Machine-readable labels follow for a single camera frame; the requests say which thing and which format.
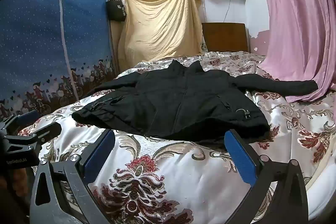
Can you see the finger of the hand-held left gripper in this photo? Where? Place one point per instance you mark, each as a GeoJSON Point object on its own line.
{"type": "Point", "coordinates": [27, 117]}
{"type": "Point", "coordinates": [44, 130]}

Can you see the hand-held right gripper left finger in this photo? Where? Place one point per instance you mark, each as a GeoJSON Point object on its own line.
{"type": "Point", "coordinates": [98, 155]}

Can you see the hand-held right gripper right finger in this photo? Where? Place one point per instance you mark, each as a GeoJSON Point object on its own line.
{"type": "Point", "coordinates": [240, 155]}

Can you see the black jacket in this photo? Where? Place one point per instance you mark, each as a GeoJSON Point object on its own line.
{"type": "Point", "coordinates": [178, 100]}

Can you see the blue fabric wardrobe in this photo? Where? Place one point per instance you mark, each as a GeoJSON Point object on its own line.
{"type": "Point", "coordinates": [34, 50]}

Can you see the floral satin bedspread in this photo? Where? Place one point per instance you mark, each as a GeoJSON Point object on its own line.
{"type": "Point", "coordinates": [162, 176]}

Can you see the wooden board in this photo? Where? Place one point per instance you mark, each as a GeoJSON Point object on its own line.
{"type": "Point", "coordinates": [115, 40]}

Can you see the wooden headboard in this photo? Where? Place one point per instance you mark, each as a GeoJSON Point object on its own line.
{"type": "Point", "coordinates": [225, 37]}

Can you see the pink curtain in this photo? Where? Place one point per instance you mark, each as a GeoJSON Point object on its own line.
{"type": "Point", "coordinates": [299, 29]}

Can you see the black tote bag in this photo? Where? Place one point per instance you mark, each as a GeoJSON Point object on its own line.
{"type": "Point", "coordinates": [116, 8]}

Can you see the yellow hanging cloth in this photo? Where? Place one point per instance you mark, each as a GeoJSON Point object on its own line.
{"type": "Point", "coordinates": [160, 27]}

